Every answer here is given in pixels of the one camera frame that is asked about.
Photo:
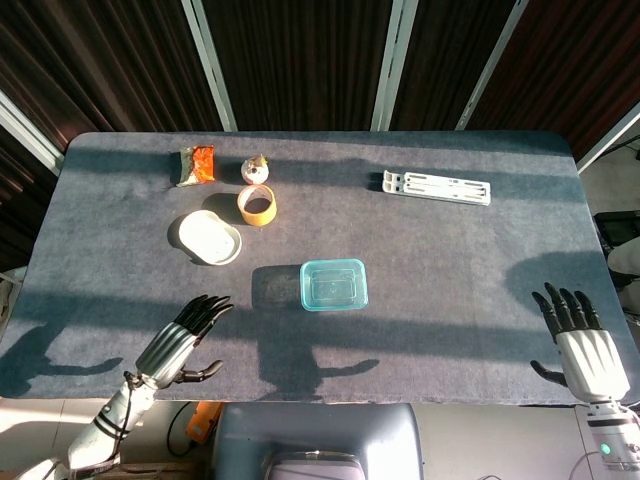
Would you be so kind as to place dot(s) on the white partition frame post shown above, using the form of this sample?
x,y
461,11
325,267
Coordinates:
x,y
492,65
210,65
30,130
392,65
607,137

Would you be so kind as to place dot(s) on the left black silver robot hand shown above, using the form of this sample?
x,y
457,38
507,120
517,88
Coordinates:
x,y
167,347

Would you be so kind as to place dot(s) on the blue-grey table cloth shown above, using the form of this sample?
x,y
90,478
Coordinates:
x,y
425,250

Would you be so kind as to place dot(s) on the light grey chest housing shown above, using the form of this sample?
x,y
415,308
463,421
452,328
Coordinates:
x,y
315,467

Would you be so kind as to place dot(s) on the black floor equipment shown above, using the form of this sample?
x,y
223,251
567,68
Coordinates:
x,y
617,227

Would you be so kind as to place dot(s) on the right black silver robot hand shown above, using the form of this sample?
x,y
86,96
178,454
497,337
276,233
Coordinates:
x,y
590,360

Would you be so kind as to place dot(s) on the clear teal-rimmed container lid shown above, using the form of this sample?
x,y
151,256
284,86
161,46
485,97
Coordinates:
x,y
302,285

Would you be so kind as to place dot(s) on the orange snack packet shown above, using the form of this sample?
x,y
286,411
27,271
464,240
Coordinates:
x,y
200,165

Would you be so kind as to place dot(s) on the white folding stand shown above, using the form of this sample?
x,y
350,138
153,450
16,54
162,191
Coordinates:
x,y
435,187

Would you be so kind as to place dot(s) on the yellow tape roll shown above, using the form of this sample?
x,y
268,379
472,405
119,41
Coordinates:
x,y
247,216

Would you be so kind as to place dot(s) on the grey robot torso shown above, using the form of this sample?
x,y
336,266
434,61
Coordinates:
x,y
240,435

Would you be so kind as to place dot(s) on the orange device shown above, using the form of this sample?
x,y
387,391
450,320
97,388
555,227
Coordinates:
x,y
202,422

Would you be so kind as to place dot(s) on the small white toy figure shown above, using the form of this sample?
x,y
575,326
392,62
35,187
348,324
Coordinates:
x,y
255,171

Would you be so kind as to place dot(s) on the white oval soap dish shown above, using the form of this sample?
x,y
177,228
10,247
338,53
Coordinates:
x,y
207,237

